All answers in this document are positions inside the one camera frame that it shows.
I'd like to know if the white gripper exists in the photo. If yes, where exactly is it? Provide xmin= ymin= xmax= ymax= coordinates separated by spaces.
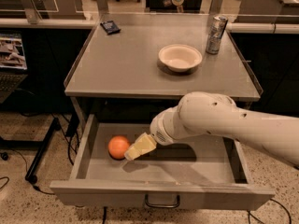
xmin=124 ymin=107 xmax=187 ymax=161

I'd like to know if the orange fruit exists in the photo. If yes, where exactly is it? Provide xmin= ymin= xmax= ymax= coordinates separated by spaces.
xmin=108 ymin=135 xmax=130 ymax=160

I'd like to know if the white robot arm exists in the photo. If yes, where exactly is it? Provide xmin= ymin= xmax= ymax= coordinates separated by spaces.
xmin=124 ymin=91 xmax=299 ymax=168

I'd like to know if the grey open top drawer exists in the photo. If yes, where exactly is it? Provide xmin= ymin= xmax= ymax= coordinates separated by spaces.
xmin=50 ymin=115 xmax=275 ymax=210

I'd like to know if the grey metal counter cabinet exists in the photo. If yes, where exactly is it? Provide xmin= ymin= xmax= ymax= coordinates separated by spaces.
xmin=64 ymin=13 xmax=263 ymax=124

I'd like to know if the white bowl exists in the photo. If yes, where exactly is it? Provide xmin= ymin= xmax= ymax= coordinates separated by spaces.
xmin=158 ymin=44 xmax=203 ymax=73

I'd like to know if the dark blue snack packet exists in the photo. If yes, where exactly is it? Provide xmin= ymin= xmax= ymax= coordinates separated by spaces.
xmin=100 ymin=21 xmax=121 ymax=35

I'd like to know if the silver drink can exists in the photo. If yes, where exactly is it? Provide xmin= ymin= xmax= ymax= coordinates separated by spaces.
xmin=206 ymin=15 xmax=228 ymax=54

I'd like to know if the laptop computer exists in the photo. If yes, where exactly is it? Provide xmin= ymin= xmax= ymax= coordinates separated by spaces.
xmin=0 ymin=30 xmax=28 ymax=104

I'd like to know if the metal drawer handle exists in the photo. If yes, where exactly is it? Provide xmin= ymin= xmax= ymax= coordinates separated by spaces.
xmin=144 ymin=194 xmax=180 ymax=209

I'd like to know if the black floor cable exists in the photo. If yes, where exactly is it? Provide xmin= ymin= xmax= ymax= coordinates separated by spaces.
xmin=50 ymin=114 xmax=81 ymax=166

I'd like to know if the black stand frame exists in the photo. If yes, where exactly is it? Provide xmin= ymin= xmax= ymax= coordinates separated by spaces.
xmin=0 ymin=118 xmax=61 ymax=185

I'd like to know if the white horizontal rail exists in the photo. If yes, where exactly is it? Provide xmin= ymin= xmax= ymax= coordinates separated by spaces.
xmin=0 ymin=18 xmax=98 ymax=29

